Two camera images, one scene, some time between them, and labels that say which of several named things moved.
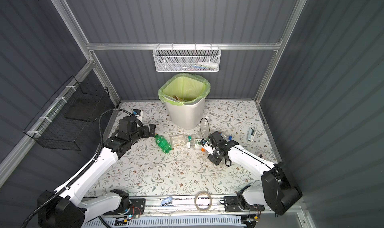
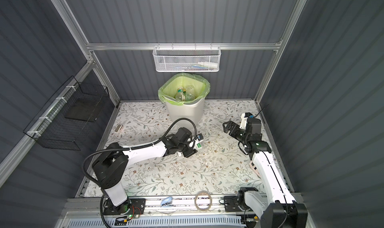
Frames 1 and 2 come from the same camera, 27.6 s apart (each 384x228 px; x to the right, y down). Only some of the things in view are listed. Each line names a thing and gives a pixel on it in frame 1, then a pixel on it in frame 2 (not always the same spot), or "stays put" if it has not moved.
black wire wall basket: (65, 122) stays put
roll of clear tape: (195, 203) stays put
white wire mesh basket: (186, 59) stays put
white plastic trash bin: (186, 117) stays put
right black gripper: (215, 160) → (230, 127)
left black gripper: (146, 134) → (190, 152)
